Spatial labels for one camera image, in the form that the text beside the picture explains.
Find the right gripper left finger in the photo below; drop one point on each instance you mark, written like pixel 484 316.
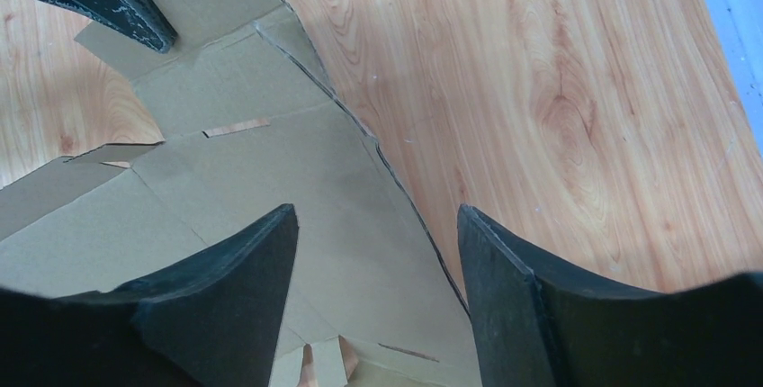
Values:
pixel 211 319

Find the brown cardboard box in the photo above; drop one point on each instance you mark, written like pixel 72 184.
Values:
pixel 250 122

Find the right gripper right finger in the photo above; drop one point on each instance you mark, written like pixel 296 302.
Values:
pixel 539 320

